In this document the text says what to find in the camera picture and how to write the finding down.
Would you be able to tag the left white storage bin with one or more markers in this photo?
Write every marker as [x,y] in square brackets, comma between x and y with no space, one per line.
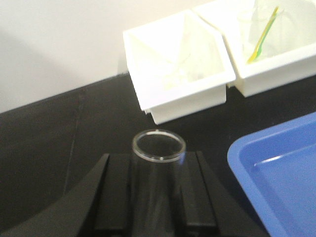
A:
[149,49]

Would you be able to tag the white storage bin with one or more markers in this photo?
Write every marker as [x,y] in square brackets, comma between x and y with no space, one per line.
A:
[288,52]
[149,49]

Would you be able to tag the clear glass test tube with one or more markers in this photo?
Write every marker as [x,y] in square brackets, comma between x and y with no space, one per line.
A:
[155,183]

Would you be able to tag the middle white storage bin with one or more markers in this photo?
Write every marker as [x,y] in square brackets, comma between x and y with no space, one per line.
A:
[288,52]

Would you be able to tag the glassware in left bin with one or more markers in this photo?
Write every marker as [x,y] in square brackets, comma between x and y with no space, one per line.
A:
[191,65]

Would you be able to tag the blue plastic tray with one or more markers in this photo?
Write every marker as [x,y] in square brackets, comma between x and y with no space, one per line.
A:
[276,168]

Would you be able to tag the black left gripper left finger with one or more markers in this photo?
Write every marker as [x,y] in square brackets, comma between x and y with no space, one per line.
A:
[97,206]

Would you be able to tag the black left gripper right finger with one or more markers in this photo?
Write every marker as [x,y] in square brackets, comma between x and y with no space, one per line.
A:
[214,204]

